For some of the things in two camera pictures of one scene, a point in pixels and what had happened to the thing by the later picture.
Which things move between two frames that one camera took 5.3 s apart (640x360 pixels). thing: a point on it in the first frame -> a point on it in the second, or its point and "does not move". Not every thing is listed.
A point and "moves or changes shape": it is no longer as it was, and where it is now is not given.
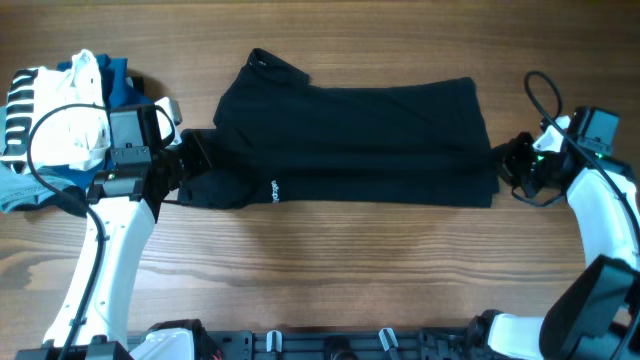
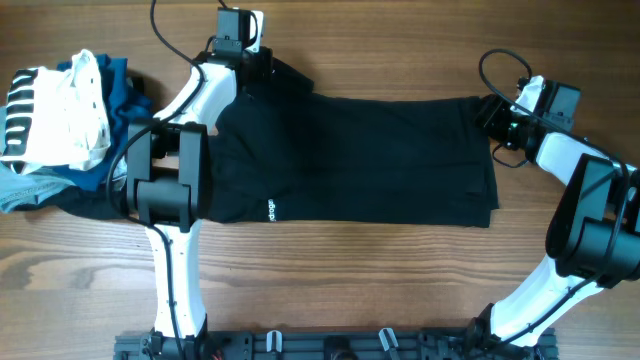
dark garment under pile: [72, 199] does not move
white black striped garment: [74, 137] does not move
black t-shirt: [280, 140] moves or changes shape
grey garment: [26, 188] does not move
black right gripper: [511, 161] -> [494, 115]
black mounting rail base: [360, 344] does not move
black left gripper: [195, 142] -> [265, 70]
